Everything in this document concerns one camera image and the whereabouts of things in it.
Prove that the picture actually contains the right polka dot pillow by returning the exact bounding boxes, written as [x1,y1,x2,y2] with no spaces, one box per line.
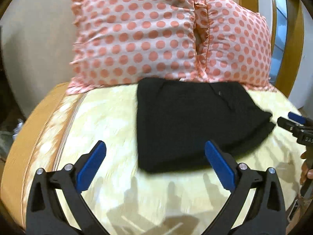
[194,0,276,91]

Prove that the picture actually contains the wooden framed window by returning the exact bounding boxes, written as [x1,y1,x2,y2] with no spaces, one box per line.
[239,0,312,97]

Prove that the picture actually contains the cream patterned bed cover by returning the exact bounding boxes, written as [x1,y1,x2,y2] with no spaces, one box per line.
[0,82,309,235]

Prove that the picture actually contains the black pants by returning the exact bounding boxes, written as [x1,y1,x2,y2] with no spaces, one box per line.
[136,78,275,174]

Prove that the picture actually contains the clutter on side table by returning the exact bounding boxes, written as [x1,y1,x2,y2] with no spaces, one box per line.
[1,118,24,161]

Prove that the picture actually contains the left polka dot pillow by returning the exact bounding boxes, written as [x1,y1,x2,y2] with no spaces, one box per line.
[67,0,201,94]

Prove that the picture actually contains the person's right hand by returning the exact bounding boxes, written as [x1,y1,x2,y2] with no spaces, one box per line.
[300,151,313,185]

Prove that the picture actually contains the polka dot pillow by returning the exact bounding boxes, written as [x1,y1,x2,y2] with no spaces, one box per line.
[194,0,276,91]
[67,0,201,94]

